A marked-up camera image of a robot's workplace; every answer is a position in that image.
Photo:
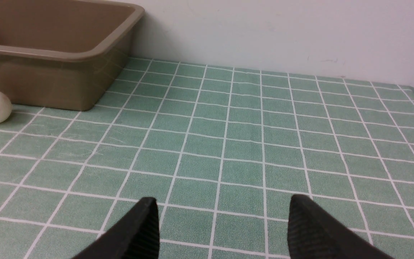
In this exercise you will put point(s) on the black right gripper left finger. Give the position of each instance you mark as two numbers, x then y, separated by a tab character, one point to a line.
135	236

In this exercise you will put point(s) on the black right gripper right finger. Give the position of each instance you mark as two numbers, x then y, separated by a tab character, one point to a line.
315	234

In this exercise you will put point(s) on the green checkered tablecloth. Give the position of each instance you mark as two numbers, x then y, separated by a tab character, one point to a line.
222	150

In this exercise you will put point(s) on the brown plastic bin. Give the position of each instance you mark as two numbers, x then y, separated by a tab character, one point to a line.
64	54

